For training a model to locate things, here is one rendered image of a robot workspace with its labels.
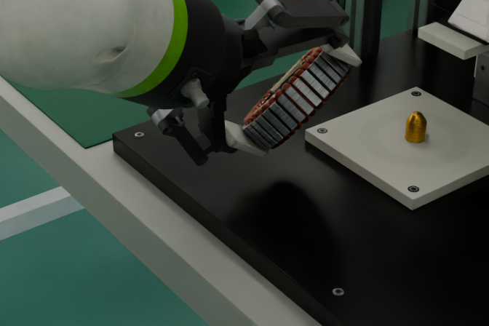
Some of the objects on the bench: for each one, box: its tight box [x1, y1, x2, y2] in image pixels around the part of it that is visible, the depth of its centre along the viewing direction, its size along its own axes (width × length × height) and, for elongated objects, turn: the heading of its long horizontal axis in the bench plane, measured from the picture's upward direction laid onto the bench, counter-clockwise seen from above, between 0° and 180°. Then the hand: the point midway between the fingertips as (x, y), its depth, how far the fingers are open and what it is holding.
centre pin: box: [405, 111, 427, 143], centre depth 101 cm, size 2×2×3 cm
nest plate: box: [305, 87, 489, 210], centre depth 102 cm, size 15×15×1 cm
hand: (295, 95), depth 95 cm, fingers closed on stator, 11 cm apart
